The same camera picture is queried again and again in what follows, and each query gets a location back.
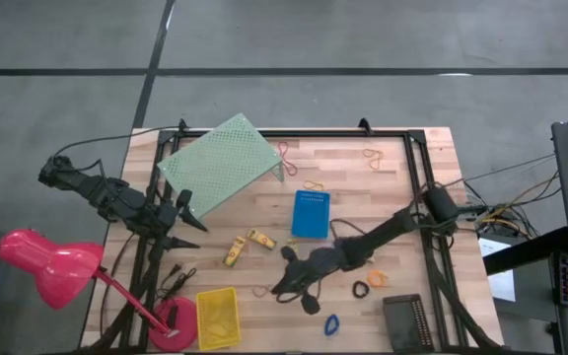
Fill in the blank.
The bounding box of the orange coil keychain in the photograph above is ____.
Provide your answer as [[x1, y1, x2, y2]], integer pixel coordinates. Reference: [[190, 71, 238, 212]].
[[366, 269, 389, 290]]

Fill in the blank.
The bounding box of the black aluminium table frame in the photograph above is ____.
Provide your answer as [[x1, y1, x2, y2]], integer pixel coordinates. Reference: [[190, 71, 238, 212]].
[[84, 117, 507, 355]]

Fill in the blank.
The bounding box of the white paper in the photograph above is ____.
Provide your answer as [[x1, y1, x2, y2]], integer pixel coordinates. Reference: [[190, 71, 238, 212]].
[[477, 236, 517, 303]]

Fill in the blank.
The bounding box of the yellow plastic basket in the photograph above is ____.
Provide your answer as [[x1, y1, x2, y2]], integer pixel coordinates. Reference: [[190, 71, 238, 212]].
[[195, 286, 242, 352]]

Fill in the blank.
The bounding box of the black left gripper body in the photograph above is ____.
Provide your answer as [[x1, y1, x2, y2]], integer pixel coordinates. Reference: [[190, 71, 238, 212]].
[[150, 189, 194, 248]]

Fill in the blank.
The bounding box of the black plastic basket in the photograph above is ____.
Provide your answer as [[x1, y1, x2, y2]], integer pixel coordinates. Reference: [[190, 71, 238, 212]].
[[381, 293, 437, 354]]

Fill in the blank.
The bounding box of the yellow cable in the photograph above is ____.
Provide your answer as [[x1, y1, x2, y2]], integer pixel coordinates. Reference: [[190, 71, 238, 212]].
[[478, 175, 561, 236]]

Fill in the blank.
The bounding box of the black desk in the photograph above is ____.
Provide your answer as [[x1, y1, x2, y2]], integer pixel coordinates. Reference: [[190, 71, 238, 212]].
[[483, 226, 568, 355]]

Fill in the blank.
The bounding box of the black lamp cord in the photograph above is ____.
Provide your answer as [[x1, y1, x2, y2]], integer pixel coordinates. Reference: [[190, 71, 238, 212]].
[[157, 262, 198, 303]]

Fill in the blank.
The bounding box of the brown cable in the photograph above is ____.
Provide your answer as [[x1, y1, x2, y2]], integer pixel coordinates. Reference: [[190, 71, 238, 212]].
[[97, 231, 137, 341]]

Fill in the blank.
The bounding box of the green perforated metal shelf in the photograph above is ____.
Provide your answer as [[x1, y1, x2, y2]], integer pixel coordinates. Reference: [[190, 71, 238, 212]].
[[156, 111, 286, 220]]

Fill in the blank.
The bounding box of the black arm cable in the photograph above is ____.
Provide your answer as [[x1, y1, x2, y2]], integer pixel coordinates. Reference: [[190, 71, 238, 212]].
[[51, 125, 186, 164]]

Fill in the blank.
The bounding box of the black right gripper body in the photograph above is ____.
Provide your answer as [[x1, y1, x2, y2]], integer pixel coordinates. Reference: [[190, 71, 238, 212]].
[[281, 241, 349, 315]]

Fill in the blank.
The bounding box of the blue plastic basket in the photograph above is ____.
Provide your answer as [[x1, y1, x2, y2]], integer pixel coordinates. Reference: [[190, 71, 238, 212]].
[[291, 189, 332, 242]]

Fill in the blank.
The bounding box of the pink desk lamp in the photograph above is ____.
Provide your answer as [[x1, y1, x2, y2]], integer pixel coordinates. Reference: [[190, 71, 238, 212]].
[[0, 227, 200, 354]]

